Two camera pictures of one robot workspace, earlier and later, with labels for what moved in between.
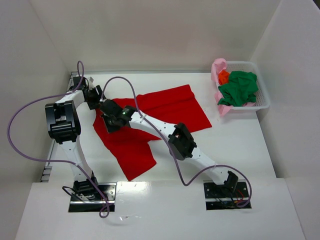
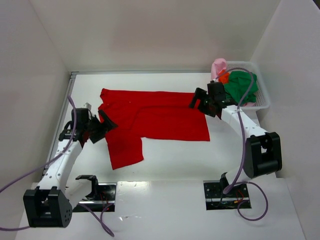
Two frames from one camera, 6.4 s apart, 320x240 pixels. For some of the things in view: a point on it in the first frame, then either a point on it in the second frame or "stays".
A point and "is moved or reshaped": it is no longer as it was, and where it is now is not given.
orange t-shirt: (223, 77) stays
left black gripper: (94, 97) → (99, 128)
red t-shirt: (129, 145) is moved or reshaped
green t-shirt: (241, 89) stays
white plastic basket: (261, 98) stays
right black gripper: (107, 122) → (203, 103)
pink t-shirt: (218, 65) stays
